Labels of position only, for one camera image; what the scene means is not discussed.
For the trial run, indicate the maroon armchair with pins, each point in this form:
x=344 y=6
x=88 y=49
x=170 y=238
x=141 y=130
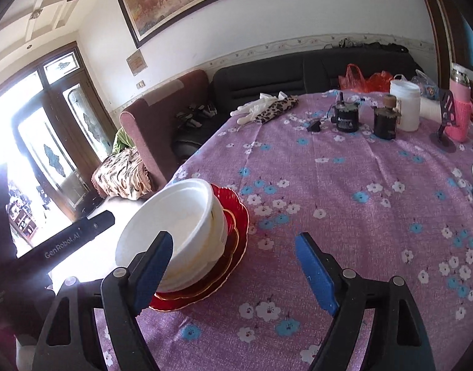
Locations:
x=151 y=123

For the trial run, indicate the red plate with gold rim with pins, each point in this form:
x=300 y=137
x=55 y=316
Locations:
x=238 y=216

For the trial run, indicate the black cylindrical device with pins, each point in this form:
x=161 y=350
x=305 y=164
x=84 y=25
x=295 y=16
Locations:
x=346 y=118

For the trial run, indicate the dark jar with brown spool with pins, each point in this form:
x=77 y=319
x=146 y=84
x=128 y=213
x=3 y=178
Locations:
x=386 y=121

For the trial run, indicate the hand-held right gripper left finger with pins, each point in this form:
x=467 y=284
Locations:
x=155 y=270

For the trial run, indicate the dark striped cloth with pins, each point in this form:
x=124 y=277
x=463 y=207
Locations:
x=195 y=118

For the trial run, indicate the black sofa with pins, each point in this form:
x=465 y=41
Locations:
x=267 y=77

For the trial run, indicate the purple floral tablecloth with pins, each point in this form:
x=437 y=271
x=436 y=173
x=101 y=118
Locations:
x=336 y=201

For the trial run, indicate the black phone stand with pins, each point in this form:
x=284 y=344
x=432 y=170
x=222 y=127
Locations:
x=447 y=104

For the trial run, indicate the red plastic bag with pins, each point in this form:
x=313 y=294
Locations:
x=352 y=81

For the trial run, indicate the stool with patterned cover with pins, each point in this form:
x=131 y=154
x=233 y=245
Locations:
x=122 y=174

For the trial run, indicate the leopard print cloth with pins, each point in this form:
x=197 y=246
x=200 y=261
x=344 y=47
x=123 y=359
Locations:
x=279 y=108

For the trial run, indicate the clear printed plastic bag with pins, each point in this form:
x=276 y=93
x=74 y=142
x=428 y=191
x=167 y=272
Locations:
x=427 y=87

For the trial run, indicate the green cloth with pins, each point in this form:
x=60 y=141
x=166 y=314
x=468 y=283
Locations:
x=120 y=141

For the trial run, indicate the white gloves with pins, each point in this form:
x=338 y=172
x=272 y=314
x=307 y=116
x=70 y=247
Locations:
x=255 y=104

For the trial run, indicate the glass panel wooden door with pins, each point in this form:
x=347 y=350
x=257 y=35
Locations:
x=66 y=123

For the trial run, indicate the small wall plaque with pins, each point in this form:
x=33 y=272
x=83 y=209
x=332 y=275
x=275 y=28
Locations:
x=136 y=63

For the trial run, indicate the bottle with pink knit sleeve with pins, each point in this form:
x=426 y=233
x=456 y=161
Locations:
x=460 y=119

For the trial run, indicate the white plastic jar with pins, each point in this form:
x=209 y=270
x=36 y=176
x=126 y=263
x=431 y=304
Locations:
x=406 y=108

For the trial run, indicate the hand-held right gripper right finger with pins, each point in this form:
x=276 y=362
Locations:
x=317 y=274

